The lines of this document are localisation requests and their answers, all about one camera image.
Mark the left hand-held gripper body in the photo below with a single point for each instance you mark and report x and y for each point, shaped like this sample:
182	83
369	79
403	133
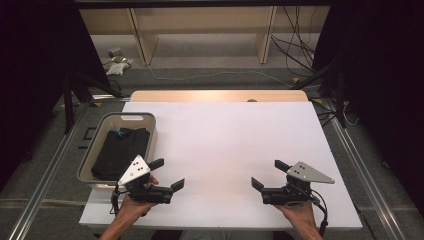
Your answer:
135	171

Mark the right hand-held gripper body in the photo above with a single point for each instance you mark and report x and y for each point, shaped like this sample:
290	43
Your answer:
301	171

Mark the black garment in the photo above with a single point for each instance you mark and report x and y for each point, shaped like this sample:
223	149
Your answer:
120	153

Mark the beige plastic bin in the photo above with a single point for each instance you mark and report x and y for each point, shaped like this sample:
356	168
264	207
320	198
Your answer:
152	133

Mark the person's left hand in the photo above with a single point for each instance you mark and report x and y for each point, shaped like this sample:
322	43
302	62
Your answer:
131	210

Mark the person's right hand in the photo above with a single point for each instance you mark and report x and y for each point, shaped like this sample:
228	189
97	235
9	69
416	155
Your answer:
300	215

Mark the white table board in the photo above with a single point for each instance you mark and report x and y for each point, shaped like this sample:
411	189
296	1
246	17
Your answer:
233	140

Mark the person's grey trousers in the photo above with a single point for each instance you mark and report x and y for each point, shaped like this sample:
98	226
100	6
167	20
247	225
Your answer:
226	235

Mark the light wooden table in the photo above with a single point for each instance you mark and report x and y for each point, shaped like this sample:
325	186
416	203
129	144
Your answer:
200	96

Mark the black metal stand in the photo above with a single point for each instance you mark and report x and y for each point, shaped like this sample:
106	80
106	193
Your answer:
340	100
68	103

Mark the crumpled white cloth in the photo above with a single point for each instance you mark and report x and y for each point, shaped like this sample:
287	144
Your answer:
117	68

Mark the small grey box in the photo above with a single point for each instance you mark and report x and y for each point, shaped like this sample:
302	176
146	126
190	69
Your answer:
114	52

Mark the black curtain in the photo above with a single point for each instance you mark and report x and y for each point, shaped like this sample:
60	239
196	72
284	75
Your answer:
33	66
383	83

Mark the light wooden shelf unit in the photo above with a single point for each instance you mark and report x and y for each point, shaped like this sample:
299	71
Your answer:
200	20

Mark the aluminium floor rail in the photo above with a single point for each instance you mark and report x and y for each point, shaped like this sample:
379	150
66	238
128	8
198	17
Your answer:
366	173
43	186

